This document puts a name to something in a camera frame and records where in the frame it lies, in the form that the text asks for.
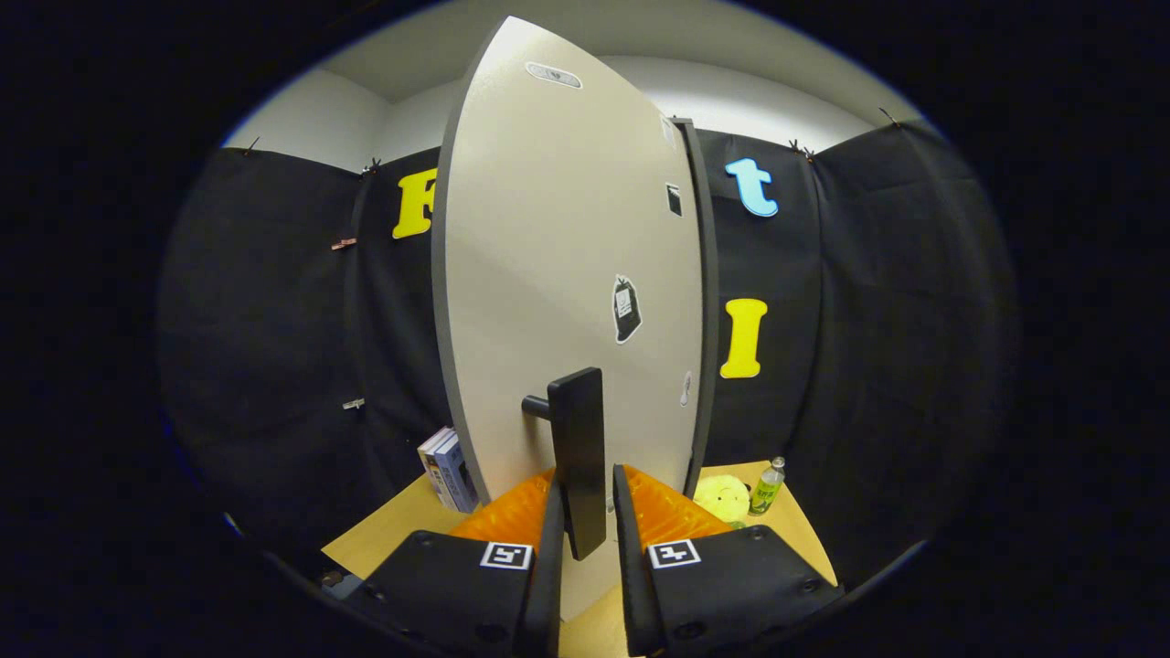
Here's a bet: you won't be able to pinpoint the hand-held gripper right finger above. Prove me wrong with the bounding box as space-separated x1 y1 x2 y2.
612 464 846 657

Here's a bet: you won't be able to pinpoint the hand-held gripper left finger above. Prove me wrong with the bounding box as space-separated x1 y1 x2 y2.
343 468 566 658

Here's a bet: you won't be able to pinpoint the black door handle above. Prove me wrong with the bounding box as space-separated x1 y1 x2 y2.
522 367 608 561

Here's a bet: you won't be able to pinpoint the grey shoe cabinet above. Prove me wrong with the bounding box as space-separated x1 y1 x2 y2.
672 117 721 501

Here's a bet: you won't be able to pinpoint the beige shoe cabinet door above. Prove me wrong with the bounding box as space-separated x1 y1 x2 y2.
431 16 707 622

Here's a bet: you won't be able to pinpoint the yellow plush toy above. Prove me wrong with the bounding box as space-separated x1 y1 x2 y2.
693 474 752 526

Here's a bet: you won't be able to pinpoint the upright books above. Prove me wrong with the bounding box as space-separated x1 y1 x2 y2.
418 426 481 514

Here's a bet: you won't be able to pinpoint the green drink bottle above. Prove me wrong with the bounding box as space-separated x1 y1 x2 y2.
750 457 787 517

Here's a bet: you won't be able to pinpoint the black backdrop cloth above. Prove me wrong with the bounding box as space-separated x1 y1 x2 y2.
155 119 1020 586

